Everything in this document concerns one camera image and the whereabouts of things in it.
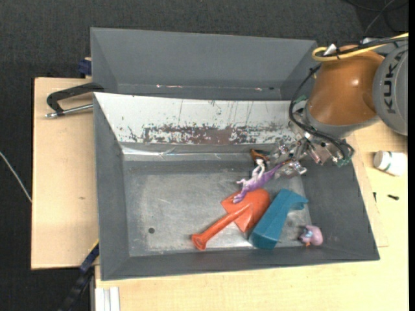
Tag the white plastic bottle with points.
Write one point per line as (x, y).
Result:
(389, 163)

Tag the grey metal bin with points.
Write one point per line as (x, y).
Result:
(181, 212)

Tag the small brown toy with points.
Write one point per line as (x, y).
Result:
(257, 155)

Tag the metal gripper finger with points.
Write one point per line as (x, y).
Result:
(284, 149)
(298, 168)

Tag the orange toy shovel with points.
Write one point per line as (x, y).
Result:
(249, 209)

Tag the small black screw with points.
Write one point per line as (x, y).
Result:
(393, 197)

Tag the teal flat block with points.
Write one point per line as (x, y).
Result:
(275, 219)

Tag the purple toy lizard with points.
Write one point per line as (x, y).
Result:
(254, 181)

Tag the pink toy animal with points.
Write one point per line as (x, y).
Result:
(313, 236)

